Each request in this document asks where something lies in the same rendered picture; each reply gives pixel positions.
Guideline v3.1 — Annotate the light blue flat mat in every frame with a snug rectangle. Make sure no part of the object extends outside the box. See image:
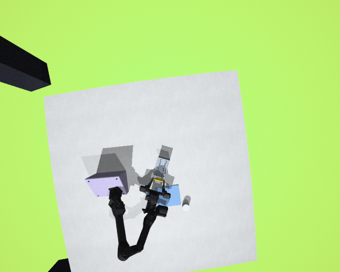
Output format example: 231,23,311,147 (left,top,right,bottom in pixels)
155,185,181,206

